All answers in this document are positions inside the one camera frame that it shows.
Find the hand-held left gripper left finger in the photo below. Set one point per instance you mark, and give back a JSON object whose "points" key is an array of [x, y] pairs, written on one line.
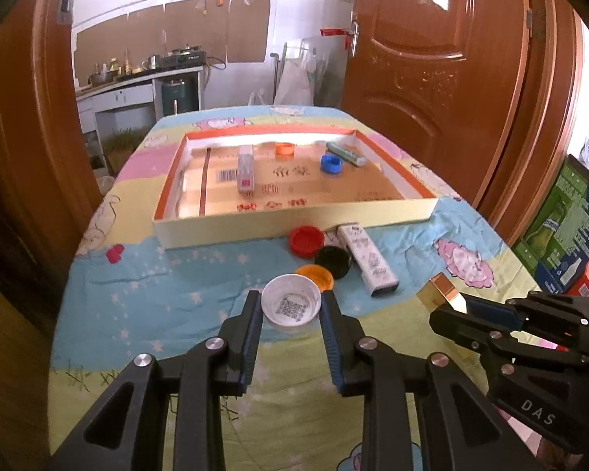
{"points": [[250, 336]]}

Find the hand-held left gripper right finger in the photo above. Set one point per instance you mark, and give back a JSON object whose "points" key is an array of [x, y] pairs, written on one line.
{"points": [[331, 341]]}

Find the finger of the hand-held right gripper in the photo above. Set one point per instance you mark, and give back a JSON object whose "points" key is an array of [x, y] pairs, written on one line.
{"points": [[491, 310], [466, 336]]}

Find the shiny gold box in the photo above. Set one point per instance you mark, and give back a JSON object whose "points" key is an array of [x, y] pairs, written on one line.
{"points": [[444, 292]]}

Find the white bottle cap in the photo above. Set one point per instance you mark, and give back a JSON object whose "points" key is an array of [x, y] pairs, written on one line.
{"points": [[292, 306]]}

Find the orange bottle cap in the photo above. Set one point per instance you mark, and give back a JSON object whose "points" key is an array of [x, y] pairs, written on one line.
{"points": [[284, 149], [319, 274]]}

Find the black bottle cap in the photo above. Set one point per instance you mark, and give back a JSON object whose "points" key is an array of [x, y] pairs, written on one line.
{"points": [[334, 260]]}

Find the white printed slim box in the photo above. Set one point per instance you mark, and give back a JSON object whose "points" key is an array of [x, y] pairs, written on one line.
{"points": [[368, 257]]}

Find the red bottle cap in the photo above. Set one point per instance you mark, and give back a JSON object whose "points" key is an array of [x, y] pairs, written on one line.
{"points": [[305, 239]]}

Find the shallow white cardboard tray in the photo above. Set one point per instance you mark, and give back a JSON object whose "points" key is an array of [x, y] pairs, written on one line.
{"points": [[201, 233]]}

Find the white and pink slim box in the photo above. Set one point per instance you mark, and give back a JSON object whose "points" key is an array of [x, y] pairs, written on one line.
{"points": [[245, 171]]}

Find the blue bottle cap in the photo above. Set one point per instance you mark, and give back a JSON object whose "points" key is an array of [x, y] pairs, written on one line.
{"points": [[331, 163]]}

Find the teal flower-print slim box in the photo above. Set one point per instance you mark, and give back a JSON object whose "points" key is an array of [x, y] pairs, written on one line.
{"points": [[348, 153]]}

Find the stack of green cartons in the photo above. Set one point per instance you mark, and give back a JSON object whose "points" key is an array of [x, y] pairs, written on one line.
{"points": [[564, 225]]}

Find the cartoon sheep printed blanket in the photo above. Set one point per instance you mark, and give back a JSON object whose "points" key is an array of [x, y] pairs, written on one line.
{"points": [[152, 279]]}

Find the brown wooden door jamb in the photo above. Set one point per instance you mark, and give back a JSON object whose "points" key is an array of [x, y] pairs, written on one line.
{"points": [[29, 132], [545, 132]]}

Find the green sprouts crate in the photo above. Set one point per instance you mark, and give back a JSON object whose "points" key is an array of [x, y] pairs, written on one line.
{"points": [[122, 140]]}

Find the brown wooden door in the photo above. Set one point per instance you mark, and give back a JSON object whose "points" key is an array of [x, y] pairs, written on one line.
{"points": [[422, 83]]}

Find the small white plastic bag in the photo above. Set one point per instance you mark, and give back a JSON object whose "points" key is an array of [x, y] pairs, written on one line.
{"points": [[257, 98]]}

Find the green air fryer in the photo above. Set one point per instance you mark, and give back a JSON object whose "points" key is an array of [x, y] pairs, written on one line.
{"points": [[179, 95]]}

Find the large white plastic bag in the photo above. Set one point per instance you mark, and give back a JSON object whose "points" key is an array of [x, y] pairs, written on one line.
{"points": [[297, 81]]}

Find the grey kitchen counter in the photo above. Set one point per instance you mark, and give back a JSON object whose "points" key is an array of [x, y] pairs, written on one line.
{"points": [[122, 98]]}

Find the black gas stove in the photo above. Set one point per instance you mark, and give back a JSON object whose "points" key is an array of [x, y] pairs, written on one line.
{"points": [[184, 59]]}

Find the metal kettle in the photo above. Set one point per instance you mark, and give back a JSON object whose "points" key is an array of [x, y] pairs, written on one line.
{"points": [[151, 62]]}

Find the metal door hinge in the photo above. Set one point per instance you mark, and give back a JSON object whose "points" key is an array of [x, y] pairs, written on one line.
{"points": [[537, 19]]}

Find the metal pot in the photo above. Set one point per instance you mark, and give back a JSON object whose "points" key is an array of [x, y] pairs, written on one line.
{"points": [[100, 77]]}

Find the amber bottle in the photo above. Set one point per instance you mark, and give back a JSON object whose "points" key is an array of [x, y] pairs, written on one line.
{"points": [[126, 64]]}

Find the cardboard sheets on wall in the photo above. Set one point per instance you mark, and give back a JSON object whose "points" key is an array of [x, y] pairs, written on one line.
{"points": [[191, 29]]}

